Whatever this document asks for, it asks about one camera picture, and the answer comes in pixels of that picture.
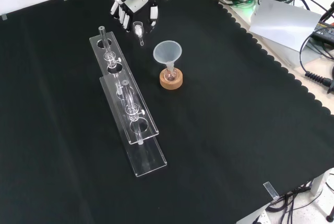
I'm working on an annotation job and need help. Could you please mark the black power adapter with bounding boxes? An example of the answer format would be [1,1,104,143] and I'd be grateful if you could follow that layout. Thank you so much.
[312,20,334,44]

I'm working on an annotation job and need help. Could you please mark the clear acrylic funnel stand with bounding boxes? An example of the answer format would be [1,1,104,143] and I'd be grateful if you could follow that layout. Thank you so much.
[89,26,168,178]

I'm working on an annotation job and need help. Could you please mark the clear tape strip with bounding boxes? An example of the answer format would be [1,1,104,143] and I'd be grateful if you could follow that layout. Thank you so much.
[263,181,279,200]

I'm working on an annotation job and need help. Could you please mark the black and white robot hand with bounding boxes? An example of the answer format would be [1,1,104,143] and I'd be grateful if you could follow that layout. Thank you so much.
[108,0,160,34]

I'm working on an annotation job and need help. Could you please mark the black cable with ribbed plug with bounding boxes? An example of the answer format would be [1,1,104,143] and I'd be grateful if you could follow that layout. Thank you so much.
[304,70,334,94]

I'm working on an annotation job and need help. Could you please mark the translucent plastic funnel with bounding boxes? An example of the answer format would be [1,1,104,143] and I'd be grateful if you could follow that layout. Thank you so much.
[153,40,182,75]

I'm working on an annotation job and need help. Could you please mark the small round-bottom glass flask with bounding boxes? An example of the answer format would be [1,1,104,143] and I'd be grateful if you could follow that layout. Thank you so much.
[163,63,178,81]

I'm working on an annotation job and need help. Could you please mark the black bench cloth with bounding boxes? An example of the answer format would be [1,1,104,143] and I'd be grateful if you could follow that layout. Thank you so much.
[0,0,334,224]

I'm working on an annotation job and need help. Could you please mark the cork ring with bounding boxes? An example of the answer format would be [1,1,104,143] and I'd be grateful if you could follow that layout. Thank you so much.
[159,67,184,91]

